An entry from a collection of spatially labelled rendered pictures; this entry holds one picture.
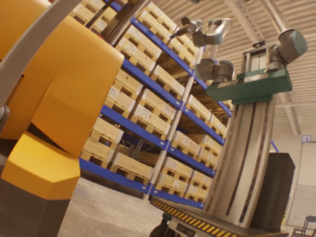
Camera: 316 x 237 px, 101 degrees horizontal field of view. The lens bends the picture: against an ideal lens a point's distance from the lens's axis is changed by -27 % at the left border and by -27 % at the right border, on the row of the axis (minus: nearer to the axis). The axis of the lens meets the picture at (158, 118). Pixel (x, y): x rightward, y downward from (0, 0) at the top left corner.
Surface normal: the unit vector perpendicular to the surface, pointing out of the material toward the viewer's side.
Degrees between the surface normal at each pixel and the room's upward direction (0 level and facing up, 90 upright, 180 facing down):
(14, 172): 90
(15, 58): 90
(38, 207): 90
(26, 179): 90
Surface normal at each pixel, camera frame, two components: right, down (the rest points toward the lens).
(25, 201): 0.60, -0.04
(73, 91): 0.68, -0.29
